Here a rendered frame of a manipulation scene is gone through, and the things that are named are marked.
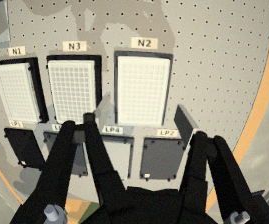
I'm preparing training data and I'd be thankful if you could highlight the cream label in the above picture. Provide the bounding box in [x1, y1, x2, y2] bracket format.
[157, 129, 178, 136]
[63, 41, 87, 51]
[8, 46, 26, 56]
[102, 126, 123, 134]
[131, 37, 158, 49]
[9, 121, 24, 127]
[52, 124, 62, 131]

